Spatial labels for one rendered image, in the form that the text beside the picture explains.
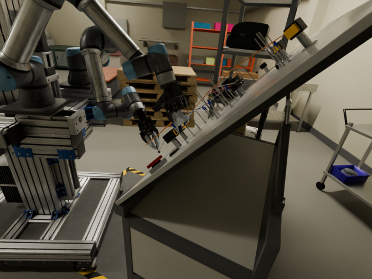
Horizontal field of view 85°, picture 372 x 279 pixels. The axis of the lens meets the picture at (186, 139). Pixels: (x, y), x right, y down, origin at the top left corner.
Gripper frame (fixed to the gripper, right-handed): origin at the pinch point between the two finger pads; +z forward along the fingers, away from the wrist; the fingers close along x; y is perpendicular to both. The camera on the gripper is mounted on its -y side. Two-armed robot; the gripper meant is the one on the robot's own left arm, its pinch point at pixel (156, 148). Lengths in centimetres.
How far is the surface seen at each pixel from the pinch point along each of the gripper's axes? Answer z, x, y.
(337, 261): 127, 95, -82
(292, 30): 1, 47, 53
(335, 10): -132, 395, -145
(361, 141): 74, 278, -163
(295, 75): 18, 27, 64
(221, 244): 50, 5, 8
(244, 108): 18, 19, 55
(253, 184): 39, 41, -19
